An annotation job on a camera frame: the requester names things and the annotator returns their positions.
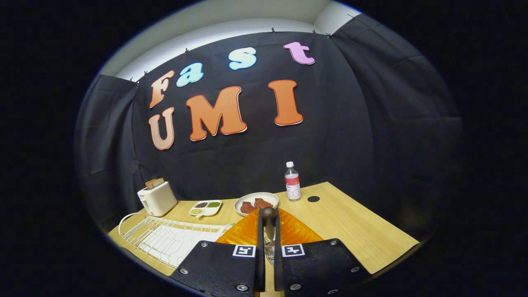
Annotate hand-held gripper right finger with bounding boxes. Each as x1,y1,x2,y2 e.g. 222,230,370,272
273,208,370,297

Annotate spoon with brown handle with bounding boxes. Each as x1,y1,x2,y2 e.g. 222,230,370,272
261,207,278,265

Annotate black backdrop cloth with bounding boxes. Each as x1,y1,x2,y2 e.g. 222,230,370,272
74,12,462,236

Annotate white toaster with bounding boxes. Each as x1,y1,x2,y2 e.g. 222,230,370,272
137,181,178,217

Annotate white round plate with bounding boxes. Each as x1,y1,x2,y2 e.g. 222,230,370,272
234,192,279,217

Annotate white cable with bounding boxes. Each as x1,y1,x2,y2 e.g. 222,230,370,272
118,212,146,236

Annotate clear bottle with red label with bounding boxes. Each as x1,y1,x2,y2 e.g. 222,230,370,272
284,161,302,202

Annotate white wire dish rack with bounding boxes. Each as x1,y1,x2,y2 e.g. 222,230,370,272
123,216,236,269

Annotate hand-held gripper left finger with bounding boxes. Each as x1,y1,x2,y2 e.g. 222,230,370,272
170,208,266,297

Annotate white divided dish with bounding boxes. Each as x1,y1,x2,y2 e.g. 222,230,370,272
189,200,222,218

